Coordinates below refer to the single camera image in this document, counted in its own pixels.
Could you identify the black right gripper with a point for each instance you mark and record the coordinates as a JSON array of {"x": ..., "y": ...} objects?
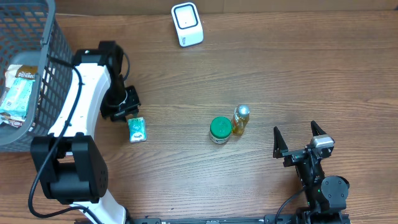
[{"x": 298, "y": 154}]

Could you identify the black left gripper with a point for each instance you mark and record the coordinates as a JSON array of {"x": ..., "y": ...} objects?
[{"x": 120, "y": 116}]

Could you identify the teal white tissue pack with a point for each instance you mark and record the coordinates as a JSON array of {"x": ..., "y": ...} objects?
[{"x": 137, "y": 129}]

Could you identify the yellow juice bottle silver cap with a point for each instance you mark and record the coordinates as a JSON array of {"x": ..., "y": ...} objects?
[{"x": 240, "y": 119}]

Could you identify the green lid white jar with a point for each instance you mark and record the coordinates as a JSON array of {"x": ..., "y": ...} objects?
[{"x": 220, "y": 130}]

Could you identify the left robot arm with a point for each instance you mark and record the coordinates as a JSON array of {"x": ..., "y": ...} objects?
[{"x": 71, "y": 172}]

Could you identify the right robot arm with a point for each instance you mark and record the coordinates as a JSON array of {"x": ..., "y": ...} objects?
[{"x": 326, "y": 195}]

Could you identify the white barcode scanner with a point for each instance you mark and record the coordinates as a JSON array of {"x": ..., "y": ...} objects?
[{"x": 187, "y": 24}]

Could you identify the teal white snack packet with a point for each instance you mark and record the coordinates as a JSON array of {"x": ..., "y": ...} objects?
[{"x": 16, "y": 102}]

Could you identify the brown white snack packet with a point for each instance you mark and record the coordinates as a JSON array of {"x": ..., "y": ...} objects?
[{"x": 19, "y": 71}]

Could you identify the grey plastic mesh basket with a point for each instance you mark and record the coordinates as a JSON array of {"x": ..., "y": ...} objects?
[{"x": 30, "y": 35}]

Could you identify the red white packet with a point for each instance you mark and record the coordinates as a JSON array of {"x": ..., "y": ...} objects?
[{"x": 5, "y": 119}]

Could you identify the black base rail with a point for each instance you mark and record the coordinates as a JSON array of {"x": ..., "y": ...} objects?
[{"x": 214, "y": 220}]

